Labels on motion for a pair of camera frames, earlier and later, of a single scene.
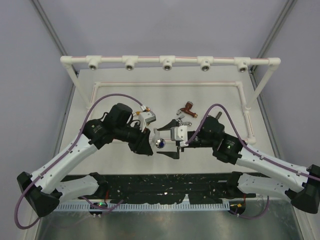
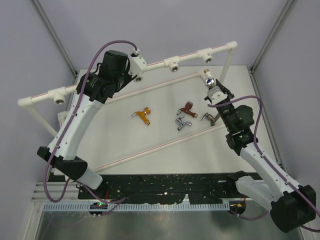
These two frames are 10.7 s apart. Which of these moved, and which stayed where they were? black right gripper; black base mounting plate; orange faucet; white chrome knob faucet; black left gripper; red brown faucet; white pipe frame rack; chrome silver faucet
Moved: black right gripper; white chrome knob faucet; black left gripper; white pipe frame rack
Stayed: red brown faucet; black base mounting plate; orange faucet; chrome silver faucet
